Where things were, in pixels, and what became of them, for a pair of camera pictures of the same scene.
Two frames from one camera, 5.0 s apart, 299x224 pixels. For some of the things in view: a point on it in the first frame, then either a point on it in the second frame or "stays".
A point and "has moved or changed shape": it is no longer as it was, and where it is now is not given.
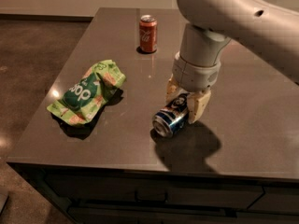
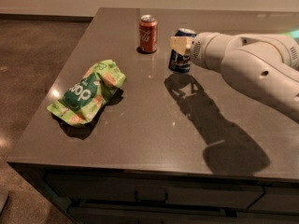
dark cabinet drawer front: [240, 190] stays
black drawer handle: [138, 200] stays
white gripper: [193, 75] to [199, 50]
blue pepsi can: [171, 116] has moved or changed shape
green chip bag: [86, 94] stays
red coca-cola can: [149, 33] stays
